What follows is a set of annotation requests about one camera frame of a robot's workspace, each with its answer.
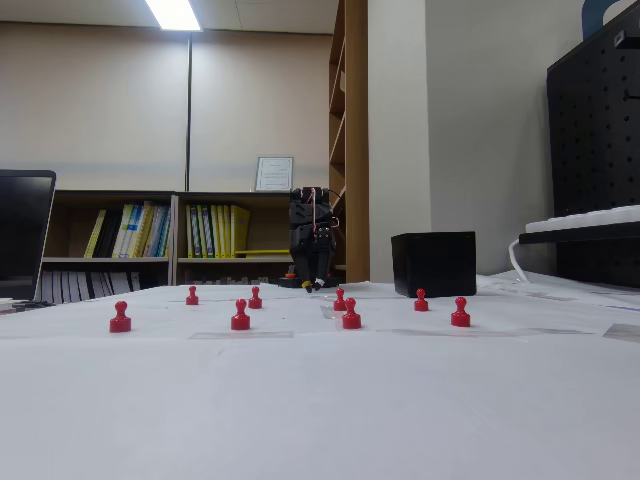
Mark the black open box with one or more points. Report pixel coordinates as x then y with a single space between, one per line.
435 265

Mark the framed white certificate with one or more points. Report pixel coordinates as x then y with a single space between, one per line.
274 174

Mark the slim yellow book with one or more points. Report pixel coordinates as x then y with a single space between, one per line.
95 234

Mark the black shelf rail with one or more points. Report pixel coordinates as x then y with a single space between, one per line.
575 238

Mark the ceiling light panel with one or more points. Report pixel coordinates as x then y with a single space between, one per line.
174 14

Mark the laptop with dark screen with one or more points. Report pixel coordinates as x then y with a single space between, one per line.
22 235

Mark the black book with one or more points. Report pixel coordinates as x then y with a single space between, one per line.
107 237

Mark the low wooden bookshelf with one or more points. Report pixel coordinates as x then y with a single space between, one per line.
265 220
65 200

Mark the black pegboard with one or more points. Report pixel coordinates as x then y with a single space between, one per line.
595 150

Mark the yellow green book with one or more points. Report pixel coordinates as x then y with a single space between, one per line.
141 230

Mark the wide yellow binder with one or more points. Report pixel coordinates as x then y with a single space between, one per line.
240 230

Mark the white paper table cover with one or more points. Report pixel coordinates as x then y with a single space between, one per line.
320 400

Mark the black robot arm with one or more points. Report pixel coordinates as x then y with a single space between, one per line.
312 205

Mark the white power strip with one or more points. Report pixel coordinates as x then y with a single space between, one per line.
585 219

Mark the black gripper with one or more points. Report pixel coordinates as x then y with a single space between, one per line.
311 243

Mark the blue chair back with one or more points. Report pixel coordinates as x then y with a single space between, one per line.
592 15

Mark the black vertical pole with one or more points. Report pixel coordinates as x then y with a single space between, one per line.
188 110

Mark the white and yellow book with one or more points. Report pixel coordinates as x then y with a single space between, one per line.
123 232

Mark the tall wooden bookshelf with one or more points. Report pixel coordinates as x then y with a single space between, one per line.
356 150

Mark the light blue book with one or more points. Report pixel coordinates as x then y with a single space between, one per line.
161 232

